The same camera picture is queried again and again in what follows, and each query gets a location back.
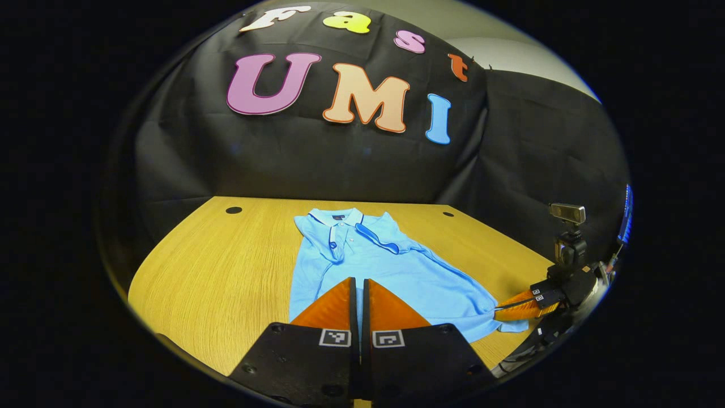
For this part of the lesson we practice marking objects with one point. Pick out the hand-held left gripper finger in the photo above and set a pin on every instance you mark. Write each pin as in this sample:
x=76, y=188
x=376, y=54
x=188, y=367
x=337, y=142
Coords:
x=366, y=317
x=353, y=311

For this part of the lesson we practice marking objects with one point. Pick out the black backdrop cloth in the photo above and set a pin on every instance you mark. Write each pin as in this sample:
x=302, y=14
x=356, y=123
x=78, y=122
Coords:
x=340, y=164

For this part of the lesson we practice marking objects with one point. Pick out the light blue T-shirt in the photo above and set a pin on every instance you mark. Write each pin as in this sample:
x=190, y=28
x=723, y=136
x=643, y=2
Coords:
x=408, y=277

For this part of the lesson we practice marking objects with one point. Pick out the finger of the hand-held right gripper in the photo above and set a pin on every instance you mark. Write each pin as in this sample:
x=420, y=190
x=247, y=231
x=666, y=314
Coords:
x=524, y=298
x=527, y=314

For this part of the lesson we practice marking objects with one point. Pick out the blue lit screen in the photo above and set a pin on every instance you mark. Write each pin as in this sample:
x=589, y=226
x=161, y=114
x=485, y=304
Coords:
x=626, y=215

